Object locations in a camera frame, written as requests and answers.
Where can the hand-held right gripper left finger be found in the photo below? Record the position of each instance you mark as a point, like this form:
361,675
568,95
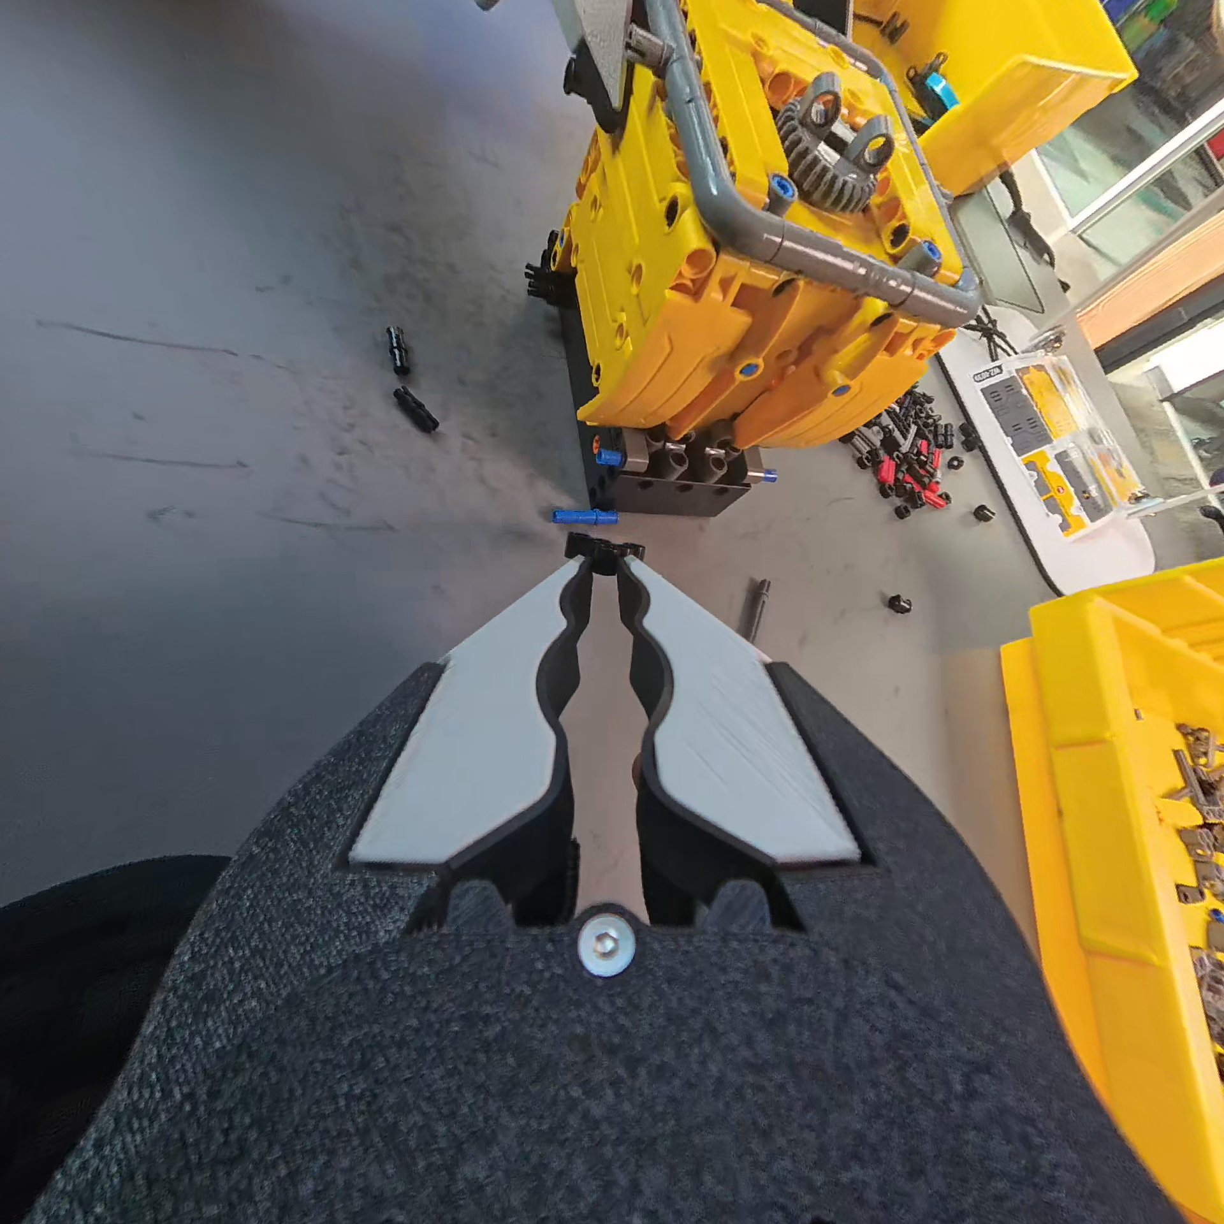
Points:
459,755

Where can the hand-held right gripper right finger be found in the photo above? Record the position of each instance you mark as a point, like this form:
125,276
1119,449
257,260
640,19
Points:
736,755

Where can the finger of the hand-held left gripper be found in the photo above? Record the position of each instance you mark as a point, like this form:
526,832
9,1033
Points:
597,38

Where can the black lego hub connector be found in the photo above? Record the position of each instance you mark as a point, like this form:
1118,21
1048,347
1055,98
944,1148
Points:
605,553

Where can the blue lego long pin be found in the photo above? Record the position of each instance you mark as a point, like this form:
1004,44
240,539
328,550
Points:
584,518

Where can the yellow lego robot model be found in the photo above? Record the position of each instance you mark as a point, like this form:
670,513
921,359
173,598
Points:
669,315

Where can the yellow storage bin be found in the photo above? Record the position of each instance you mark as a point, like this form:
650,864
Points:
1099,860
1033,86

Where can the short black lego axle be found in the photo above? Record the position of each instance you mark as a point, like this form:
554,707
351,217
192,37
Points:
755,609

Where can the blue black lego piece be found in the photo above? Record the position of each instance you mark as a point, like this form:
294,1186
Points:
937,88

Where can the lego instruction booklet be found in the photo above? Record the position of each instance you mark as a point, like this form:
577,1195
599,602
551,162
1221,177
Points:
1052,440

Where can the pile of black red pins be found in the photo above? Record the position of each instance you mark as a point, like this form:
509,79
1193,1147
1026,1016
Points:
903,455

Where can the grey flat device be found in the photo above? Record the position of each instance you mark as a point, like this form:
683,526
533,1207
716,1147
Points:
1004,248

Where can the heap of grey blue parts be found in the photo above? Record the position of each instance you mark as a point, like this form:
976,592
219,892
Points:
1199,860

